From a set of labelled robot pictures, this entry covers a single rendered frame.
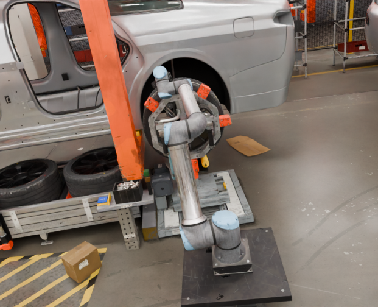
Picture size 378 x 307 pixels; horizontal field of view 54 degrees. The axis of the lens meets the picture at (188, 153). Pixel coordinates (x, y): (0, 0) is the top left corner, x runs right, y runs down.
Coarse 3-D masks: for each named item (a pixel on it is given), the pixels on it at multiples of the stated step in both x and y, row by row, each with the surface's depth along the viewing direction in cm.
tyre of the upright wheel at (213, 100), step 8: (176, 80) 292; (192, 80) 294; (192, 88) 282; (152, 96) 289; (208, 96) 286; (216, 104) 289; (144, 112) 288; (152, 112) 287; (144, 120) 290; (144, 128) 292; (152, 144) 299; (216, 144) 304; (160, 152) 302; (208, 152) 306
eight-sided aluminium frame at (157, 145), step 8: (176, 96) 275; (160, 104) 277; (208, 104) 280; (160, 112) 279; (216, 112) 283; (152, 120) 281; (216, 120) 290; (152, 128) 284; (216, 128) 289; (152, 136) 287; (216, 136) 291; (160, 144) 295; (208, 144) 294; (192, 152) 300; (200, 152) 297
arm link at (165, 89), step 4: (160, 80) 251; (164, 80) 251; (168, 80) 254; (156, 84) 254; (160, 84) 251; (164, 84) 251; (168, 84) 252; (172, 84) 252; (160, 88) 251; (164, 88) 251; (168, 88) 251; (172, 88) 251; (160, 92) 252; (164, 92) 251; (168, 92) 251; (172, 92) 252; (160, 96) 252; (164, 96) 251; (168, 96) 252
